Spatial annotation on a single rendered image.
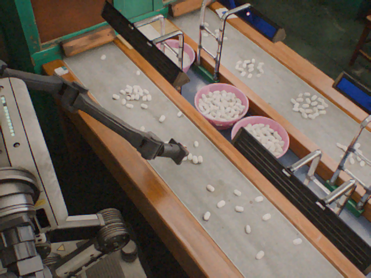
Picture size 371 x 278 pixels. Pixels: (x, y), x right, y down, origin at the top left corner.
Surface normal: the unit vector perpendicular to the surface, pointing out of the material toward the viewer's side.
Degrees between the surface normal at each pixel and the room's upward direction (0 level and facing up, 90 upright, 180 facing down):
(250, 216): 0
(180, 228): 0
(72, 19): 90
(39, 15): 90
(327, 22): 0
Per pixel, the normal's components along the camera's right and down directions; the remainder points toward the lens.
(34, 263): 0.67, -0.47
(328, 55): 0.05, -0.65
